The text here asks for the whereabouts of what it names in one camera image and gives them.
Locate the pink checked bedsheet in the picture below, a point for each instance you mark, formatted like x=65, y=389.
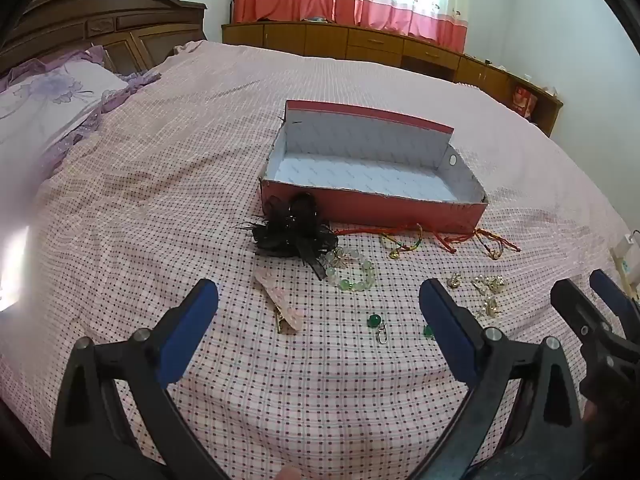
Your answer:
x=190, y=170

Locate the black flower hair accessory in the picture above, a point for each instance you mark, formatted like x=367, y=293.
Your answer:
x=285, y=230

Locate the dark wooden headboard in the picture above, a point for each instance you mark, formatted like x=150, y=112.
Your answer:
x=100, y=25

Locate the green bead earring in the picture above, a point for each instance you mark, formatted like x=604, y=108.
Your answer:
x=428, y=332
x=374, y=320

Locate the long wooden cabinet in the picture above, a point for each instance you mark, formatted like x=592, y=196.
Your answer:
x=370, y=42

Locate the red cardboard box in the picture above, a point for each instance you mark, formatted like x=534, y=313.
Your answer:
x=370, y=210

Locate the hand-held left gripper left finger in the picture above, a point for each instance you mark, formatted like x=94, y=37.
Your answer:
x=191, y=329

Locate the purple floral pillow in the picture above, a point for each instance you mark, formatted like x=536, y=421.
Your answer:
x=45, y=110

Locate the white wall charger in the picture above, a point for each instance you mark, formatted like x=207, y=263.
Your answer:
x=628, y=247

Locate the pink hair clip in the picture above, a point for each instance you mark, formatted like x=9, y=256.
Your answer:
x=286, y=306

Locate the red gift box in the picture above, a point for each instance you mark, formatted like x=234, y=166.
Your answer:
x=524, y=102

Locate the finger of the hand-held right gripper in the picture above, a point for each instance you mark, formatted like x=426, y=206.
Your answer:
x=575, y=305
x=612, y=290

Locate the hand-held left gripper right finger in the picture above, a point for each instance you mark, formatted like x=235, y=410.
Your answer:
x=449, y=330

